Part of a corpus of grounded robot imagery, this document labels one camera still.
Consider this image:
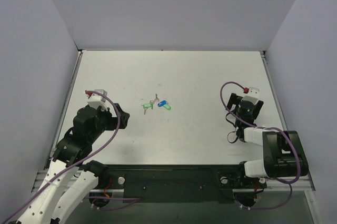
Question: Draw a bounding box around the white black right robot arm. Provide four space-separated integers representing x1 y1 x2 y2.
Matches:
227 91 309 187

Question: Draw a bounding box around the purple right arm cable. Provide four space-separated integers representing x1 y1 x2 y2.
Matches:
220 81 303 210

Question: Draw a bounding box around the green framed key tag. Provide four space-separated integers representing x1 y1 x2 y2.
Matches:
163 104 172 110

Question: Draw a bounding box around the green plastic key tag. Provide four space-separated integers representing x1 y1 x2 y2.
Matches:
143 103 153 110

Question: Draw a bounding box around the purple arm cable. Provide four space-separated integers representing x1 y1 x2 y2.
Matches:
220 81 303 210
5 90 140 224

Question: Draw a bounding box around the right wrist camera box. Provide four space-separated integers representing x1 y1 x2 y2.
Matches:
242 87 260 105

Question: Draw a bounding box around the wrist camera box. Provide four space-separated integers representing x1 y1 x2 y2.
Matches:
242 87 260 105
85 90 108 111

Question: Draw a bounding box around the dark grey key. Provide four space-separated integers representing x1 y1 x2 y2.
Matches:
154 94 160 102

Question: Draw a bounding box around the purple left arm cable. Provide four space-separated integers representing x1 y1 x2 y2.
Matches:
5 90 140 224

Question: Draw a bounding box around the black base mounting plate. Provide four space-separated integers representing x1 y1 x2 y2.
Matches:
93 165 261 203

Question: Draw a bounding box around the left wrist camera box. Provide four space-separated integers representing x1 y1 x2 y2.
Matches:
85 90 108 111

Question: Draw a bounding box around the blue plastic key fob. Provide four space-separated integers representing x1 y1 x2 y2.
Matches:
157 100 167 107

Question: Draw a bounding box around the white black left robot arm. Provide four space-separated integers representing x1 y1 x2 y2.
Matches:
7 101 130 223

